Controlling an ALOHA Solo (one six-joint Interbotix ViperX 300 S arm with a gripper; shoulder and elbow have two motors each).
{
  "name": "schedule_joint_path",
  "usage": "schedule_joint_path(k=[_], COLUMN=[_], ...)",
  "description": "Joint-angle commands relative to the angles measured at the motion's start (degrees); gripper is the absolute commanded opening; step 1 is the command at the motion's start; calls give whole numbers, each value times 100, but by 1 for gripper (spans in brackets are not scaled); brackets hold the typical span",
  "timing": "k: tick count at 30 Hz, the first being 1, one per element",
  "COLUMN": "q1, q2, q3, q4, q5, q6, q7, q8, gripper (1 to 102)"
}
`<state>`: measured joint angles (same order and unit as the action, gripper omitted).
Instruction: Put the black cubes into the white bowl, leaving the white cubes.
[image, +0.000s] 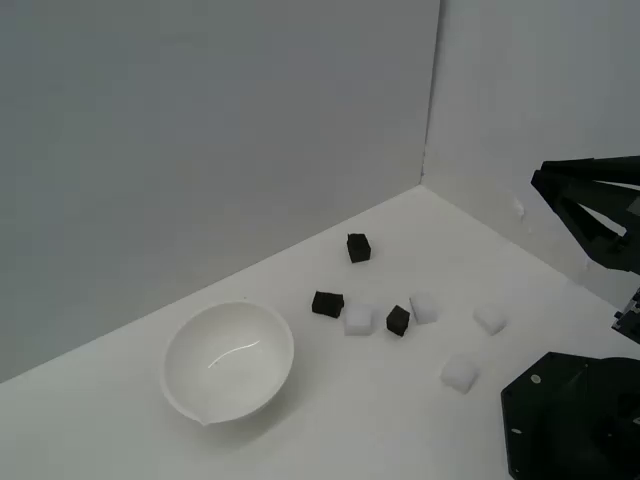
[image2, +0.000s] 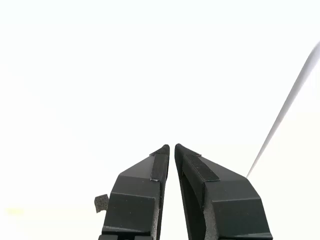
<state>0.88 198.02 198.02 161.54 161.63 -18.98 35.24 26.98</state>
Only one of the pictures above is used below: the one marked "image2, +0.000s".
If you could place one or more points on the black foam cube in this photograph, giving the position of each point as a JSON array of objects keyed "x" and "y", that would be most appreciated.
[{"x": 101, "y": 203}]

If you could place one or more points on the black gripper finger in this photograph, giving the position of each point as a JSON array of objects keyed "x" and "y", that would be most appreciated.
[
  {"x": 132, "y": 200},
  {"x": 232, "y": 215}
]

